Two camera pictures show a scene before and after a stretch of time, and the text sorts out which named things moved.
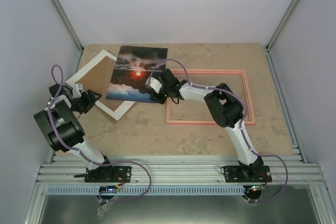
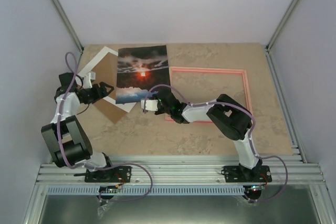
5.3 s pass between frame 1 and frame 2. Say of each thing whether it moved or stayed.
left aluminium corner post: stayed
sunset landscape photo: stayed
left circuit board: stayed
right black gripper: moved
